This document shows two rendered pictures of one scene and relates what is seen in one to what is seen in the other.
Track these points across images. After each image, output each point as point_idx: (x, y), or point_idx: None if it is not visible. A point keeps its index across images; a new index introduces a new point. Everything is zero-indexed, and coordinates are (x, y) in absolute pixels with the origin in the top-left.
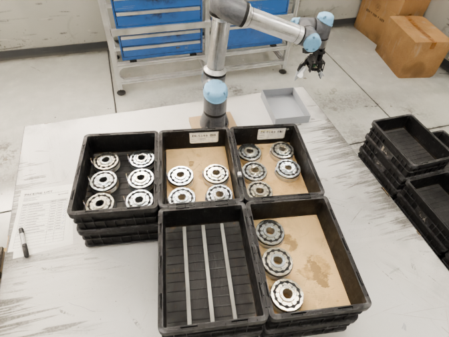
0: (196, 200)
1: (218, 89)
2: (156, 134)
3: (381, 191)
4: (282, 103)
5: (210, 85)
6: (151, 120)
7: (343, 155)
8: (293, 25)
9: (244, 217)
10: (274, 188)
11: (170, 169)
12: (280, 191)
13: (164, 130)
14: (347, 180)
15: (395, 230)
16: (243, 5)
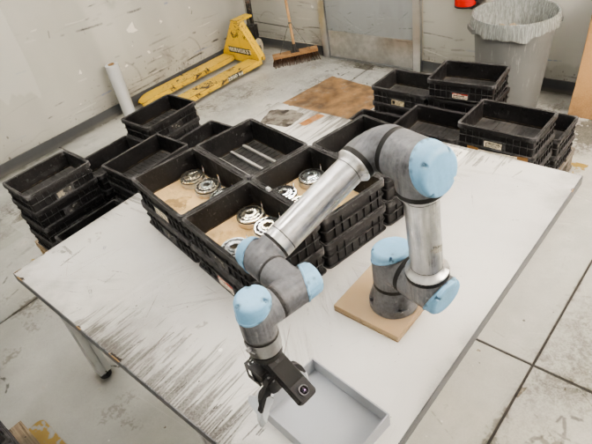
0: (302, 188)
1: (384, 246)
2: (383, 174)
3: (121, 354)
4: (336, 432)
5: (400, 243)
6: (481, 262)
7: (182, 381)
8: (284, 215)
9: (240, 171)
10: (240, 233)
11: (352, 193)
12: (233, 234)
13: (380, 181)
14: (168, 342)
15: (106, 314)
16: (349, 142)
